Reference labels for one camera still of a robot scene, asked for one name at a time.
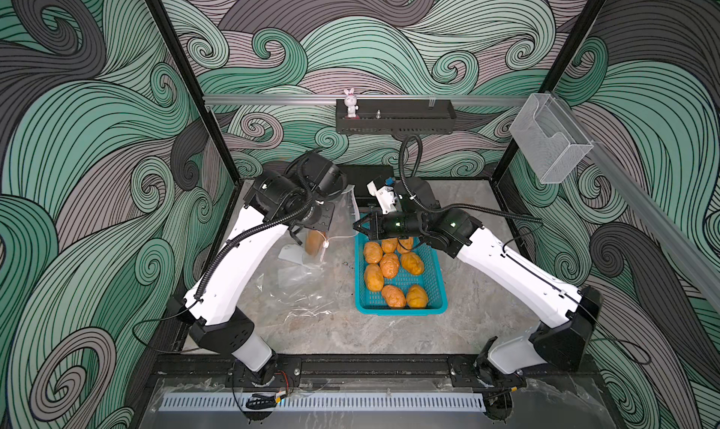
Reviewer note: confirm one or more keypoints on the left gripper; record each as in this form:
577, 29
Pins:
325, 211

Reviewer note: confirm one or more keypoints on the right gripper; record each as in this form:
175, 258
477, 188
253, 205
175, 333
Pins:
378, 225

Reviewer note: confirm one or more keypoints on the clear pink-zipper bag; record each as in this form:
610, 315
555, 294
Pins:
341, 230

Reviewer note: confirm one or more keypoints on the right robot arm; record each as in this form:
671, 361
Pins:
567, 315

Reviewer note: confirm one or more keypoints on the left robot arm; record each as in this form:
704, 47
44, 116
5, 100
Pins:
277, 203

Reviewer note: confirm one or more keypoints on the clear blue-zipper bag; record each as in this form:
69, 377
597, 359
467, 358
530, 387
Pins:
293, 284

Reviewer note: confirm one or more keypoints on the black aluminium case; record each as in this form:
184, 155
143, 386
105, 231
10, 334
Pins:
359, 176

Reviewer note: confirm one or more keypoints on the teal plastic basket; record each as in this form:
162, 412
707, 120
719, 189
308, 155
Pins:
431, 280

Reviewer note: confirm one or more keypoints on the white pink bunny figurine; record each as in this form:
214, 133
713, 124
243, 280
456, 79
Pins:
350, 101

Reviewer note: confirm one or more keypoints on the black wall shelf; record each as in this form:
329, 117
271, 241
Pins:
397, 117

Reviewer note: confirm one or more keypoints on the white slotted cable duct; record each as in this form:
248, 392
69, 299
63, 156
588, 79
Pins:
333, 401

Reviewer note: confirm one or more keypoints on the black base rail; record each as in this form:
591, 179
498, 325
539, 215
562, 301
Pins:
461, 369

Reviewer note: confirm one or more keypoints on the clear acrylic wall holder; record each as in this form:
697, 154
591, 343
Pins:
550, 137

